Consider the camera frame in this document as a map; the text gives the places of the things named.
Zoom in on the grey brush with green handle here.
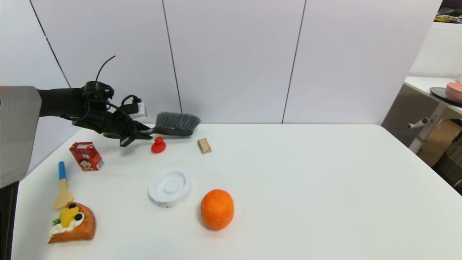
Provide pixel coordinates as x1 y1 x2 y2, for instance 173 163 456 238
103 112 201 139

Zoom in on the red toy duck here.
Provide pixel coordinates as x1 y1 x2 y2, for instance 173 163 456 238
151 136 167 154

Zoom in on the red milk carton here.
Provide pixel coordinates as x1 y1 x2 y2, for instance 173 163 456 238
69 142 105 172

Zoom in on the white round plastic container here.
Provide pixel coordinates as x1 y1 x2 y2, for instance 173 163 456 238
148 168 193 209

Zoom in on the small wooden block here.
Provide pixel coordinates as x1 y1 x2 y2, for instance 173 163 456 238
197 138 212 155

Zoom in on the toy waffle slice with fruit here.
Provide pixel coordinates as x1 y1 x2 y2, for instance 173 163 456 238
48 202 96 244

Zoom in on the orange fruit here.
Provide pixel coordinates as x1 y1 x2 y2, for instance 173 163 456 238
200 189 235 231

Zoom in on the grey perforated desk panel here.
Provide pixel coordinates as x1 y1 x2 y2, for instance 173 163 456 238
382 84 439 147

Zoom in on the white side desk top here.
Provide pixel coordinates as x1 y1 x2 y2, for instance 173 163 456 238
404 76 462 116

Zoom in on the white desk leg with crank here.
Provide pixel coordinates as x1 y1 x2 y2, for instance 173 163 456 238
407 103 446 155

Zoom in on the black plate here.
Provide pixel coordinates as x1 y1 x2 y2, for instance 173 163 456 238
430 87 462 107

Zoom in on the brown cardboard box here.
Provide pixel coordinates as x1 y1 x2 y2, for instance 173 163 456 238
419 119 462 168

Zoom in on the white perforated screen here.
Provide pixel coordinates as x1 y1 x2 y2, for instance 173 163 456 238
408 22 462 78

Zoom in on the stack of pink plates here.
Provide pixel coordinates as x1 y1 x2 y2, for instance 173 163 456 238
445 82 462 103

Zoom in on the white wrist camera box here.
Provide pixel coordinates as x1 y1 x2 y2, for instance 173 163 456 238
123 102 147 120

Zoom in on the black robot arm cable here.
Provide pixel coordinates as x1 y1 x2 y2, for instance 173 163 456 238
60 55 142 123

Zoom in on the wooden spatula with blue handle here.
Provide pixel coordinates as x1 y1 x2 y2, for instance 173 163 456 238
53 161 74 210

